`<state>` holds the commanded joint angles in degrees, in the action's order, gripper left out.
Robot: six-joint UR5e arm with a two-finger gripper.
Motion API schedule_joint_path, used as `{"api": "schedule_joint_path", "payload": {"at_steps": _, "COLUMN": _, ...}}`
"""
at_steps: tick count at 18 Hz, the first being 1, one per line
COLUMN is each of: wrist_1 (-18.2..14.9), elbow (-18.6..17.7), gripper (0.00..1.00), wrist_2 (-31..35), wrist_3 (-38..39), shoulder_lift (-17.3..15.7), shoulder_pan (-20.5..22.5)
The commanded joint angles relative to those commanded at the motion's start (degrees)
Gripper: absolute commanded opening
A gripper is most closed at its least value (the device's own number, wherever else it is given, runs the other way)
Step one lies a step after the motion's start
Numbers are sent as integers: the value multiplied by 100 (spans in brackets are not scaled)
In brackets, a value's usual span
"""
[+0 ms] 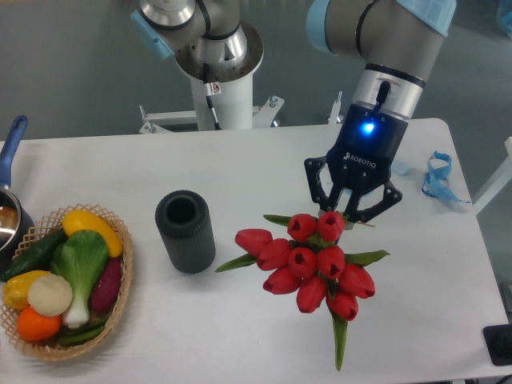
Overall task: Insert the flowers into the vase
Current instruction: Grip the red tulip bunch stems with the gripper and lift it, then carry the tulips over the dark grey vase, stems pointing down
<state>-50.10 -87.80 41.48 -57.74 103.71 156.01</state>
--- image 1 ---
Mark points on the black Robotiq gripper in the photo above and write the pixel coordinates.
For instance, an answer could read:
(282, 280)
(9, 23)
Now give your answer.
(366, 156)

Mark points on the red tulip bouquet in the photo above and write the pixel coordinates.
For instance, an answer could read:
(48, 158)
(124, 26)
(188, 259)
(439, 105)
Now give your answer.
(310, 263)

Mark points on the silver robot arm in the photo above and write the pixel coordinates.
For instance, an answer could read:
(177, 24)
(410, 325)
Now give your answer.
(399, 40)

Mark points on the dark grey ribbed vase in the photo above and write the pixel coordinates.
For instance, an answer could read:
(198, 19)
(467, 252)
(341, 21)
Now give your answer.
(183, 221)

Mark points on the light blue cap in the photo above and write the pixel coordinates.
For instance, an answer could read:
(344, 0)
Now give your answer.
(400, 168)

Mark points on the black device at edge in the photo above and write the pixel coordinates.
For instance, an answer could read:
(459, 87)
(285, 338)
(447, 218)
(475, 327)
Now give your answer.
(498, 343)

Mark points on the purple sweet potato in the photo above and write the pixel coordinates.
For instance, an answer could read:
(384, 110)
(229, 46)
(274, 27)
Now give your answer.
(105, 293)

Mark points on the green bok choy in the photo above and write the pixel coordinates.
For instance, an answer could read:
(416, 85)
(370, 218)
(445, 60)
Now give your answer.
(80, 260)

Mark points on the green pea pods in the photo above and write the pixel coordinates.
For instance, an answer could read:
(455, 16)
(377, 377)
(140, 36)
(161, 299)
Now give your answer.
(82, 334)

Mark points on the woven wicker basket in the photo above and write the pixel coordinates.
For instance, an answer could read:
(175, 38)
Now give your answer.
(49, 350)

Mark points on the green cucumber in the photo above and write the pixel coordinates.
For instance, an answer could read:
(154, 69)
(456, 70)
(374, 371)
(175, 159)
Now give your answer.
(36, 257)

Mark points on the white cauliflower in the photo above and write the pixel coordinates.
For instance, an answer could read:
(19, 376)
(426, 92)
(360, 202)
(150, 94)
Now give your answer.
(50, 295)

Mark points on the orange fruit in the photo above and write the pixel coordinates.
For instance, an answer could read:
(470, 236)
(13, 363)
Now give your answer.
(34, 327)

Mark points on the yellow bell pepper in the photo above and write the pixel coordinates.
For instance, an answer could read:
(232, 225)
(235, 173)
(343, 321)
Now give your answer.
(15, 291)

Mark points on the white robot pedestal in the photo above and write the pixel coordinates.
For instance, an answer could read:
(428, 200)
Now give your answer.
(224, 105)

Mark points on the blue handled saucepan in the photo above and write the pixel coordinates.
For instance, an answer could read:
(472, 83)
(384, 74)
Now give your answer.
(15, 221)

